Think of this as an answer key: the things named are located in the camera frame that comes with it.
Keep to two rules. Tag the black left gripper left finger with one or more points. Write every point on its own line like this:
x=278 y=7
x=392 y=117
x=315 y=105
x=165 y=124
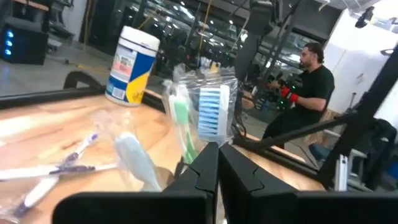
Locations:
x=174 y=202

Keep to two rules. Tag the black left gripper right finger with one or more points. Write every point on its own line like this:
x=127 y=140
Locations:
x=264 y=202

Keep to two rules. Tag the blue toothbrush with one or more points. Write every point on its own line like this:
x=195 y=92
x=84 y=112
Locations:
x=136 y=161
x=214 y=112

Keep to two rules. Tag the green toothbrush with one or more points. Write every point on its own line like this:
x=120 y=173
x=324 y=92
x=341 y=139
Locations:
x=180 y=112

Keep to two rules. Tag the purple toothbrush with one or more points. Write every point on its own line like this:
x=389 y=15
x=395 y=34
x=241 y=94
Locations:
x=37 y=193
x=31 y=171

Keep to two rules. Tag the person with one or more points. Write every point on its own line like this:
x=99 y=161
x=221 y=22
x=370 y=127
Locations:
x=314 y=87

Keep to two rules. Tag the disinfecting wipes canister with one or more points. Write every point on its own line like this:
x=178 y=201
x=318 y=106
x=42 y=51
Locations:
x=133 y=71

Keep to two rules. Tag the black box blue lights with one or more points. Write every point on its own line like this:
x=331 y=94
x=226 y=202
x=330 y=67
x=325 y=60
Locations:
x=28 y=46

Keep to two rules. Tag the white metal bracket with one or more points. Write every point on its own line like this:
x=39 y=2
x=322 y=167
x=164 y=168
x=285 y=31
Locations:
x=341 y=174

